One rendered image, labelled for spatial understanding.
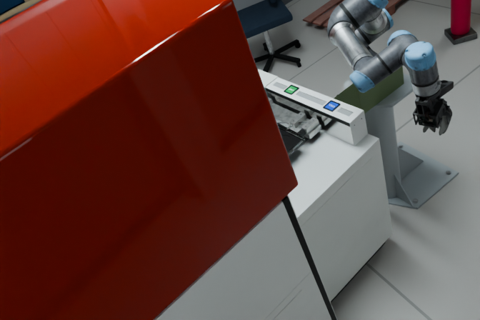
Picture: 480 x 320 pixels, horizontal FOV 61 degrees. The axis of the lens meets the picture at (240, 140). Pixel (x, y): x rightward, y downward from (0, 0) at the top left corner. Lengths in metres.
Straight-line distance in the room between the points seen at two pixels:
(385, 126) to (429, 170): 0.67
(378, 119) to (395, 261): 0.79
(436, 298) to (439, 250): 0.27
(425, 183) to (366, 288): 0.77
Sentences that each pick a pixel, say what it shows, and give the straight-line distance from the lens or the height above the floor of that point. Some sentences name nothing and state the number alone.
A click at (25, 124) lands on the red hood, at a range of 0.79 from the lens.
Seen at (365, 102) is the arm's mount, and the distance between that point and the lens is 1.97.
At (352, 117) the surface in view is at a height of 0.96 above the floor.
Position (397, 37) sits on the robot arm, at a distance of 1.34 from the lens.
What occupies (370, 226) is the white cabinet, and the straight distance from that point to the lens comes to 2.17.
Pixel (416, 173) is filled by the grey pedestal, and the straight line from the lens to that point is 2.78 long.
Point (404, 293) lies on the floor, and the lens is 2.36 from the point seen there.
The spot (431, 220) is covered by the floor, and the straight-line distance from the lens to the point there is 2.59.
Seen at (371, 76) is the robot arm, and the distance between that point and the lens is 1.31.
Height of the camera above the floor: 2.12
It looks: 39 degrees down
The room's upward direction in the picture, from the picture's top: 24 degrees counter-clockwise
